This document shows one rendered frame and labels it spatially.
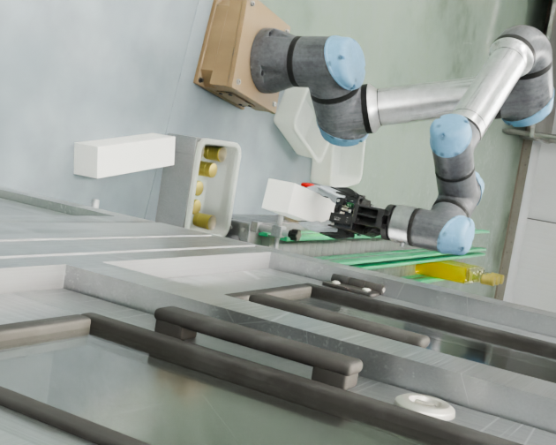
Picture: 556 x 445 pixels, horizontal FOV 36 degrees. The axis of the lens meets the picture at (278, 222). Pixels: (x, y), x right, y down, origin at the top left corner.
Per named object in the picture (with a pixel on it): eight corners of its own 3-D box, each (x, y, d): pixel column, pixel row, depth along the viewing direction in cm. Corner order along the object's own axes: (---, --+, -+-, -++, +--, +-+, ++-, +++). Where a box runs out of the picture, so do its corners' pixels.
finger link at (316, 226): (289, 217, 174) (329, 213, 170) (301, 222, 180) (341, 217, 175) (289, 232, 174) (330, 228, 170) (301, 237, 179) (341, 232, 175)
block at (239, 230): (219, 257, 204) (244, 263, 201) (225, 218, 203) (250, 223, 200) (227, 256, 207) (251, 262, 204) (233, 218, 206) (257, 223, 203)
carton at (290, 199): (268, 177, 170) (294, 183, 168) (318, 199, 191) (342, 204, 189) (261, 207, 170) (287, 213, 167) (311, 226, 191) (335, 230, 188)
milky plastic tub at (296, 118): (293, 162, 244) (320, 167, 240) (263, 122, 225) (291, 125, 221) (314, 110, 249) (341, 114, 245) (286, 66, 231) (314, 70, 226)
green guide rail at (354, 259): (252, 265, 205) (281, 272, 201) (253, 261, 205) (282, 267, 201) (467, 246, 357) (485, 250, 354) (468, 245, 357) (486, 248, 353)
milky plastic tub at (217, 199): (154, 231, 190) (185, 238, 186) (169, 131, 188) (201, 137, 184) (199, 230, 205) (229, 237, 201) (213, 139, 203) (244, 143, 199)
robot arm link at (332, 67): (308, 25, 196) (363, 25, 190) (319, 74, 204) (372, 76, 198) (287, 53, 188) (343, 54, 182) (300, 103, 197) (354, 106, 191)
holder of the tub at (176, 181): (150, 254, 191) (177, 261, 187) (168, 132, 189) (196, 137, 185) (193, 252, 206) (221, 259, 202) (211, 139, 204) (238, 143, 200)
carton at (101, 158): (74, 142, 164) (97, 147, 161) (153, 132, 184) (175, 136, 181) (73, 173, 165) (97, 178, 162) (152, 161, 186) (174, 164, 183)
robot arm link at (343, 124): (311, 73, 203) (550, 41, 189) (323, 124, 212) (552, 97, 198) (305, 102, 194) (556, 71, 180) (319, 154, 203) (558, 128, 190)
